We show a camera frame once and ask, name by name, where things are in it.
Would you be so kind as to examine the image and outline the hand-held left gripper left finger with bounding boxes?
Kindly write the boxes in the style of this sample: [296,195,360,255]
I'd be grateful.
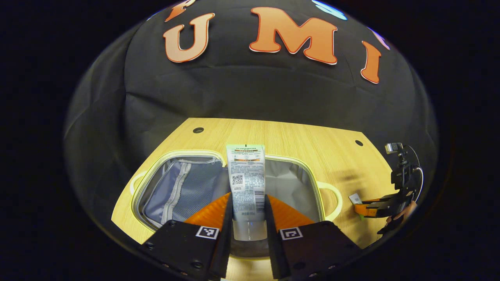
[139,192,234,281]

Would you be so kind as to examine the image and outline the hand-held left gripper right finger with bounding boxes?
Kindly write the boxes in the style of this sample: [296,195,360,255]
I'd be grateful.
[264,194,364,280]

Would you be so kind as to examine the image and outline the small green skin care tube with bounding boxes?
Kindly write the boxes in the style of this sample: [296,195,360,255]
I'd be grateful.
[348,193,365,220]

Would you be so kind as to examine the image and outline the white skin care tube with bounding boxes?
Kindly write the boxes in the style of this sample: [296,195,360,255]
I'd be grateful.
[226,144,268,241]

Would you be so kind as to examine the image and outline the black backdrop cloth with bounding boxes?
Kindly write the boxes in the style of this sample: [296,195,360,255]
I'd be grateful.
[64,0,440,235]

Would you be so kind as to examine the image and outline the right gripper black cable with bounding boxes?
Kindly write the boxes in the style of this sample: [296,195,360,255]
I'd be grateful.
[404,144,425,200]

